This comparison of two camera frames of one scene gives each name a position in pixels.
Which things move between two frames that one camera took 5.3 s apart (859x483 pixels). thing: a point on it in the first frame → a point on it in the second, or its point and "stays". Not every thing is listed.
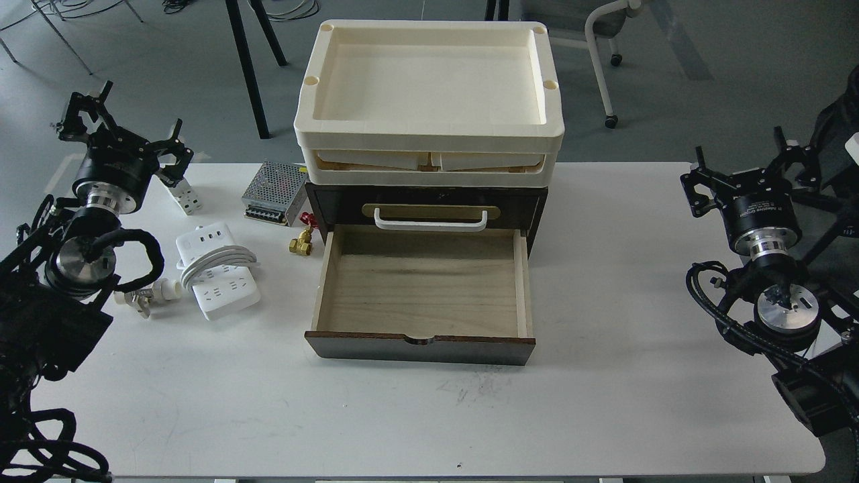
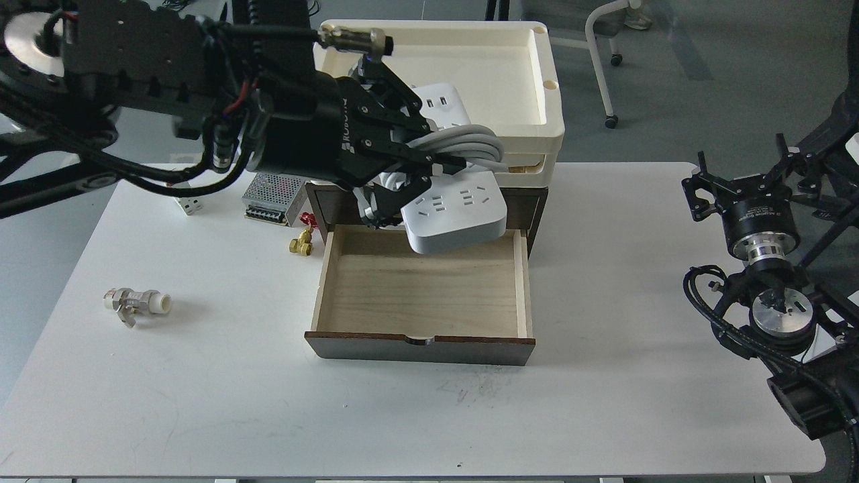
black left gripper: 118,166 → 321,125
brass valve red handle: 303,244 stays
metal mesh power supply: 277,194 stays
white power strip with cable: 217,270 → 466,200
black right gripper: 757,204 stays
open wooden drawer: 439,294 stays
